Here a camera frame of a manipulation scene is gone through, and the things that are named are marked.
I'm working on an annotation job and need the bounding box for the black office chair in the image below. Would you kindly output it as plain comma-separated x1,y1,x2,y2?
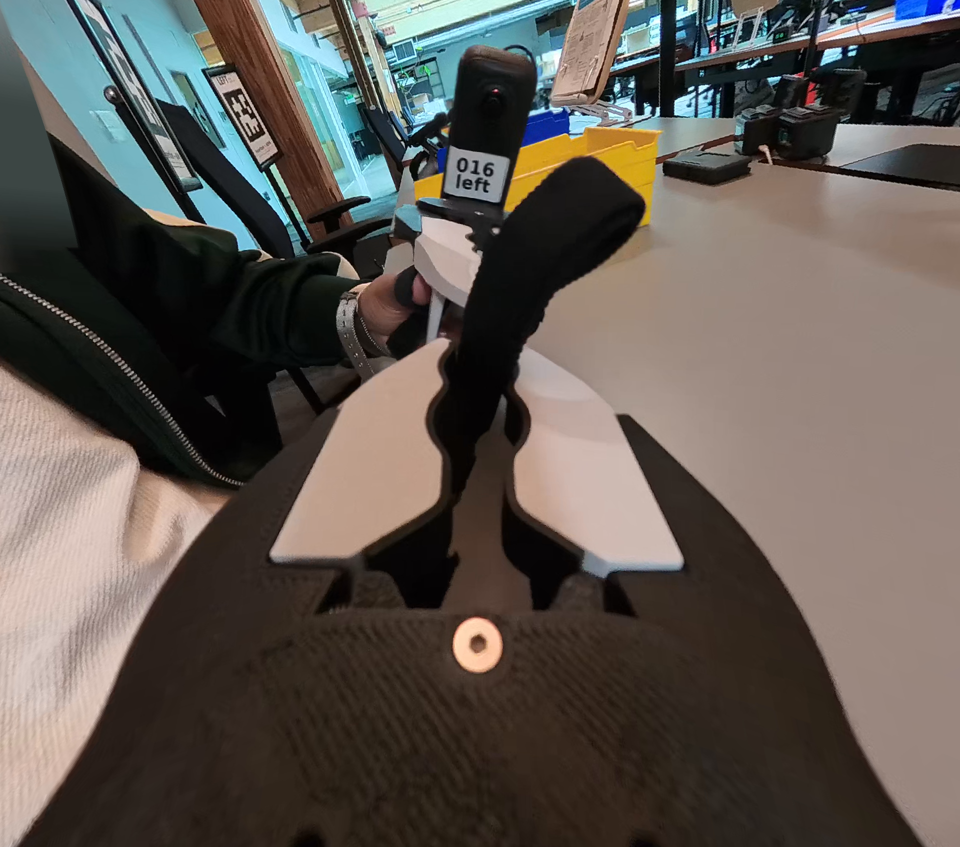
153,99,395,415

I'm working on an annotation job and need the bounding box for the long background workbench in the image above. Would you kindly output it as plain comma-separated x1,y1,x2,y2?
611,7,960,117

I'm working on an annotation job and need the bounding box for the black wrist strap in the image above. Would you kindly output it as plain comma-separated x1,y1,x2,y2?
431,155,648,514

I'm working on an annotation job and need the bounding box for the silver watch band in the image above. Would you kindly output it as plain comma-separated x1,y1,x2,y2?
335,289,378,381

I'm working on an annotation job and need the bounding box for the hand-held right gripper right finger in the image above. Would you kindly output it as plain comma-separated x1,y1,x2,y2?
502,346,686,613

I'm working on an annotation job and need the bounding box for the flat black case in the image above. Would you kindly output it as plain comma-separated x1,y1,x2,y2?
661,149,753,187

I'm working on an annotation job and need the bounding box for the black pole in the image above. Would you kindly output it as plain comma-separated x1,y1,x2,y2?
654,0,681,118

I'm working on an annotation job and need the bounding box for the framed marker sign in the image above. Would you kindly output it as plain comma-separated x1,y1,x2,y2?
26,0,205,196
201,64,286,173

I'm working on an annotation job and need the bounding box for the person's left hand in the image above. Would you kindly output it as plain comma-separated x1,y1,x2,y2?
357,268,451,359

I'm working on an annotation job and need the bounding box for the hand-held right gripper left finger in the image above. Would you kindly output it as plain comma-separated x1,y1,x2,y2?
270,337,460,611

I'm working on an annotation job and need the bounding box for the black battery charger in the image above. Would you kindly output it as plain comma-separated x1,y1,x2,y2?
733,104,783,158
774,67,869,163

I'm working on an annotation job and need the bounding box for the grey desk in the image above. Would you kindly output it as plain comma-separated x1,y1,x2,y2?
322,114,960,847

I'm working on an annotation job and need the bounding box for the yellow plastic bin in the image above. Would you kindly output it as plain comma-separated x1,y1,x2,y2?
412,125,663,232

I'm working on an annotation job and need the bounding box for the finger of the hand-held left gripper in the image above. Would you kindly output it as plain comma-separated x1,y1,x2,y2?
412,219,490,347

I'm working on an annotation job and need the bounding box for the wooden pillar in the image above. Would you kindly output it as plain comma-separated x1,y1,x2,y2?
135,0,354,222

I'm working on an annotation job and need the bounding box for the person's left forearm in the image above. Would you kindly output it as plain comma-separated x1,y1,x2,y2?
142,217,363,372

